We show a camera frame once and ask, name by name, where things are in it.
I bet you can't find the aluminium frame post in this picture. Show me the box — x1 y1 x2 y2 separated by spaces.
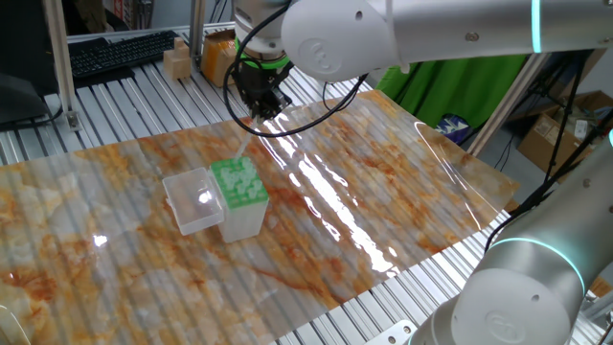
189 0 208 72
466 51 552 157

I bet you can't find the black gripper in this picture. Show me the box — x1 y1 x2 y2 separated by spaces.
238 60 294 122

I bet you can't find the green cloth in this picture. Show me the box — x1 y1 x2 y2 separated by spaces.
375 53 528 130

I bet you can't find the green-topped pipette tip box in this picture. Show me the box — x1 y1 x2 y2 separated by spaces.
161 155 271 244

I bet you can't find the orange marble pattern mat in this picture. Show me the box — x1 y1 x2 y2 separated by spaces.
0 88 521 345

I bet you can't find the black monitor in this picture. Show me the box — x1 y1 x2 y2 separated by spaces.
0 0 66 127

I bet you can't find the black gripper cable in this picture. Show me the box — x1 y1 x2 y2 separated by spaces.
222 0 613 253

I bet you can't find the wooden block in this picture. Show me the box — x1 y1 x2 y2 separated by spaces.
162 36 193 81

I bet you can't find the black keyboard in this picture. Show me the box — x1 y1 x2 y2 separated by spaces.
66 29 181 81

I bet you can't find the blue white patterned bag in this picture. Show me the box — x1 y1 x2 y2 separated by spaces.
434 113 473 146

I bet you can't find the aluminium post with bracket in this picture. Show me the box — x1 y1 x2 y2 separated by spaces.
41 0 83 132

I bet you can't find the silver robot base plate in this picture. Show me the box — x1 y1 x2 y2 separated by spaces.
363 319 419 345

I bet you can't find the taped cardboard box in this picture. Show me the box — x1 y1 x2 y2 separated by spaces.
200 28 240 88

